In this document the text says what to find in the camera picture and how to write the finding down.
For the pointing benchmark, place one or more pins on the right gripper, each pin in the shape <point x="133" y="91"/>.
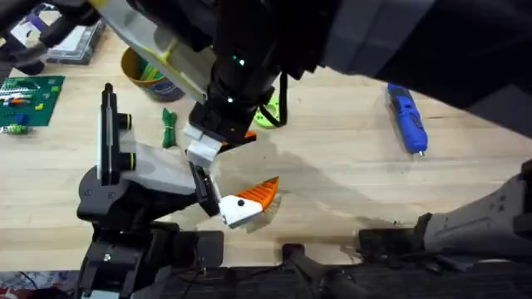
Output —
<point x="245" y="62"/>

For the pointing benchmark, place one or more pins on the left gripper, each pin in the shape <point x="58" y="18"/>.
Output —
<point x="162" y="174"/>

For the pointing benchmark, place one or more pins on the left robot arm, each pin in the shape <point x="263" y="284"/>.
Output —
<point x="124" y="261"/>

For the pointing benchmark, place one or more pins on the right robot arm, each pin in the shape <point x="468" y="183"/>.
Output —
<point x="457" y="41"/>

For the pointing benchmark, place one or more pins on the green toy vegetable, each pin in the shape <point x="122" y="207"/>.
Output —
<point x="169" y="128"/>

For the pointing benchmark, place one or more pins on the blue electric screwdriver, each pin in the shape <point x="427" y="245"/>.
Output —
<point x="409" y="120"/>

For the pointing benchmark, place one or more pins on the green disc with holes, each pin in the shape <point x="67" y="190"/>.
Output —
<point x="273" y="110"/>

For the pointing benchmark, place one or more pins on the yellow tub with toys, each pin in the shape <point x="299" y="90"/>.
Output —
<point x="141" y="66"/>

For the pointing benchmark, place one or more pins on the left wrist flat plate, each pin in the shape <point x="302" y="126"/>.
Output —
<point x="109" y="137"/>

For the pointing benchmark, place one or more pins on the clear plastic box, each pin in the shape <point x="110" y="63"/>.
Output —
<point x="77" y="45"/>

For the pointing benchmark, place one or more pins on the green board with blocks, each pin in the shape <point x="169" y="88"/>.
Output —
<point x="37" y="95"/>

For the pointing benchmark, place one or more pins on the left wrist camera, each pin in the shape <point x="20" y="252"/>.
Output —
<point x="126" y="141"/>

